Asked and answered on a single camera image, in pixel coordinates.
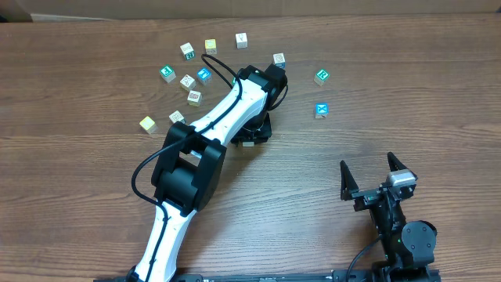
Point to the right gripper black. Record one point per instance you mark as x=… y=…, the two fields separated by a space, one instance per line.
x=367 y=197

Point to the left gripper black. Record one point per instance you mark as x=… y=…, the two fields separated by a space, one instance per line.
x=264 y=133

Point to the blue letter P block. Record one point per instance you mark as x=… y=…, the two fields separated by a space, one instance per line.
x=248 y=143

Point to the white block green number side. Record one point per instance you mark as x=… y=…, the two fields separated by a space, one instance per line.
x=177 y=117

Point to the wooden block airplane drawing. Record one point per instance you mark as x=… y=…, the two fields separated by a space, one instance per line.
x=188 y=83

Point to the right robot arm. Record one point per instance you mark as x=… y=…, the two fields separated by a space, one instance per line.
x=408 y=246

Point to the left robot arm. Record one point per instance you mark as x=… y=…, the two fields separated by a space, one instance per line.
x=189 y=164

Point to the blue letter X block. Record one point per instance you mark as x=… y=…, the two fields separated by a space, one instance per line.
x=321 y=110

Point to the wooden block yellow side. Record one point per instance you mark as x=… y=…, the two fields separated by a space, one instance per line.
x=194 y=98

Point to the white block blue side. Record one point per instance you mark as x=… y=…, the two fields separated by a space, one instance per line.
x=279 y=60

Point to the blue letter T block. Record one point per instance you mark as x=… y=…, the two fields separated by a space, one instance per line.
x=204 y=76

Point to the green letter R block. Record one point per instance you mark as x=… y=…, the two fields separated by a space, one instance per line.
x=321 y=77

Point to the white block top centre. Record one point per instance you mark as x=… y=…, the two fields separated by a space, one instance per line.
x=241 y=41

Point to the yellow top block far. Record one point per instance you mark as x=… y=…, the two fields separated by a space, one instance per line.
x=210 y=46

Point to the green letter block left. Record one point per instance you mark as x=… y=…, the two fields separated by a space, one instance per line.
x=167 y=73

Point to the yellow top block near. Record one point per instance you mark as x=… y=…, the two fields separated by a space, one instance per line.
x=148 y=125

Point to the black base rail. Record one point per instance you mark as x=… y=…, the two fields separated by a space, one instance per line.
x=334 y=276

